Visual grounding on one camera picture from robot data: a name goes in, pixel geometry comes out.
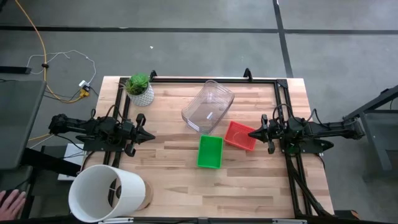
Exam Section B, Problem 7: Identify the yellow floor cable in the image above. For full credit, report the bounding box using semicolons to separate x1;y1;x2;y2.
14;0;91;142

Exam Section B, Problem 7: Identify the succulent in white pot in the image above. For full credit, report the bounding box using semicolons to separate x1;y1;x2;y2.
123;73;155;107

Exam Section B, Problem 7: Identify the black flat floor bar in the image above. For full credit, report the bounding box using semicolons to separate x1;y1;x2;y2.
0;65;32;75

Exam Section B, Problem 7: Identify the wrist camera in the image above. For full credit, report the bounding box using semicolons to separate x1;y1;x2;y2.
269;119;282;133
119;120;135;134

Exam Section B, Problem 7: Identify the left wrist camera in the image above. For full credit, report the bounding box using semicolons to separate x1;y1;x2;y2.
119;120;135;134

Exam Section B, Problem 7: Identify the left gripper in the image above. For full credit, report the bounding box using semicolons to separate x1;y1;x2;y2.
124;113;156;157

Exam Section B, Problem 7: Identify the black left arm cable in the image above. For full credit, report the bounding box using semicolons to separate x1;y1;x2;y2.
54;133;85;154

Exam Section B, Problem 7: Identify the person's hand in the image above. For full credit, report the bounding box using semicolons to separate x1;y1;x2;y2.
0;189;27;221

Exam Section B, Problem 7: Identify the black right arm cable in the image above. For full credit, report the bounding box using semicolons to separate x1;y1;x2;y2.
272;103;295;126

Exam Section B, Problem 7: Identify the black aluminium table frame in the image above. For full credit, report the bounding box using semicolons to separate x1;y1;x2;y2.
102;76;335;218

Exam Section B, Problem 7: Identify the round wooden lamp base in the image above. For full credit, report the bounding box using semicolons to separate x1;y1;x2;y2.
136;179;154;212

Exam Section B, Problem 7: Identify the black desk beam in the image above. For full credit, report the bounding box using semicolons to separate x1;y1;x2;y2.
21;146;82;177

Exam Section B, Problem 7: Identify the grey desk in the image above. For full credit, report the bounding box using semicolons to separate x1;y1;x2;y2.
0;80;47;170

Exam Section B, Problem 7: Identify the grey metal table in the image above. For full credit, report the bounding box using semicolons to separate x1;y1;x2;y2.
343;84;398;181

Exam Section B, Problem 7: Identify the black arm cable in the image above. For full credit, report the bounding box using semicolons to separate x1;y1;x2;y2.
272;103;295;126
54;133;85;154

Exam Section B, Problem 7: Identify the white flat box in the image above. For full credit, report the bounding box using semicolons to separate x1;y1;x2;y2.
57;142;86;181

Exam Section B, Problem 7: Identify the white floor cable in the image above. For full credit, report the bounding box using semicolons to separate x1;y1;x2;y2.
26;49;97;86

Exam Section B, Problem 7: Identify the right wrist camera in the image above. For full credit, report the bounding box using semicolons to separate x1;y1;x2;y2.
269;119;282;133

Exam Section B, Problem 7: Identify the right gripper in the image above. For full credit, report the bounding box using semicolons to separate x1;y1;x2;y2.
248;114;283;156

